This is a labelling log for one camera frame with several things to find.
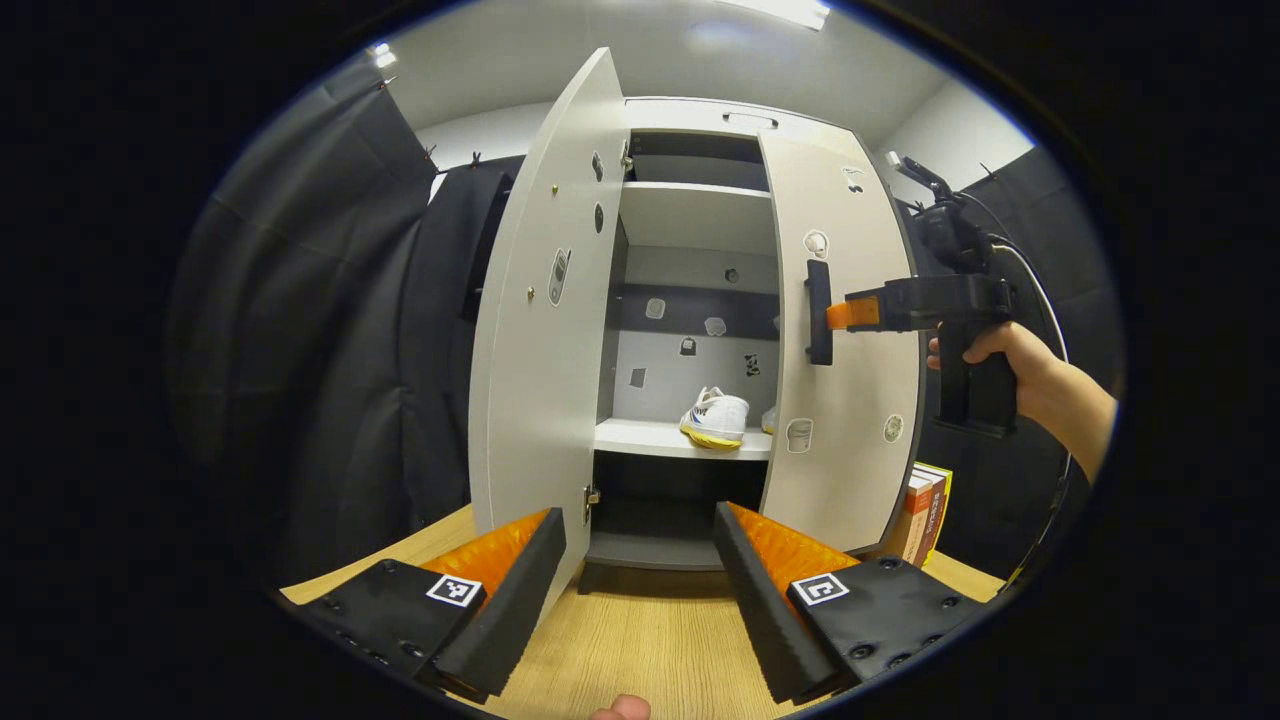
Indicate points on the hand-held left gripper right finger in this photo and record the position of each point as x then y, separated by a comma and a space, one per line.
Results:
755, 600

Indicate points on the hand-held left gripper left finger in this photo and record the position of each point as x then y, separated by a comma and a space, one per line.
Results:
515, 610

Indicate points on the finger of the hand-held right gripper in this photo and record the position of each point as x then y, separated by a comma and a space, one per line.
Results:
860, 312

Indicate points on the white shoe cabinet door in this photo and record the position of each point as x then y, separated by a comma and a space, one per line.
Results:
860, 450
540, 380

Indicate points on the white shoe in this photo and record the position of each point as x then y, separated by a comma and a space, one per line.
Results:
718, 415
770, 420

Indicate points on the white shoe cabinet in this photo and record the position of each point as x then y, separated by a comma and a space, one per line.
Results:
690, 345

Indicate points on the red spine book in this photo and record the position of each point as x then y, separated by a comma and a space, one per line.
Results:
912, 515

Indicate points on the yellow book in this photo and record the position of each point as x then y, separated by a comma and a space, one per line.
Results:
942, 500

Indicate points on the ceiling light panel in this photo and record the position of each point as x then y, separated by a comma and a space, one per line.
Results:
382, 55
780, 10

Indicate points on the black backdrop cloth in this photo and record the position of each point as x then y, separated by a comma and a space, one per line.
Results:
320, 350

